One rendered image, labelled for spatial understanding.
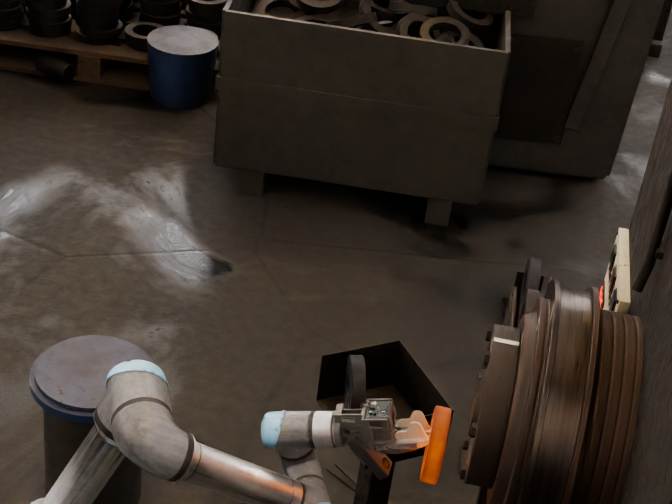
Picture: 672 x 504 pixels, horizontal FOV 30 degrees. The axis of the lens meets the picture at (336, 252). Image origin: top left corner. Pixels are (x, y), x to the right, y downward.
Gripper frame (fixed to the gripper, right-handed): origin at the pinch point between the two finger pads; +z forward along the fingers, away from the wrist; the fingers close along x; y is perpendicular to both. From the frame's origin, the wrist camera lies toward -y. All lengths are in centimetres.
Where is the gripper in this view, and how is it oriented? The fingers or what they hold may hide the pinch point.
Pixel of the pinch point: (436, 437)
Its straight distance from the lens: 253.0
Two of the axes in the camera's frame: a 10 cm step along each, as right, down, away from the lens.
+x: 1.8, -5.1, 8.4
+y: -1.5, -8.6, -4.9
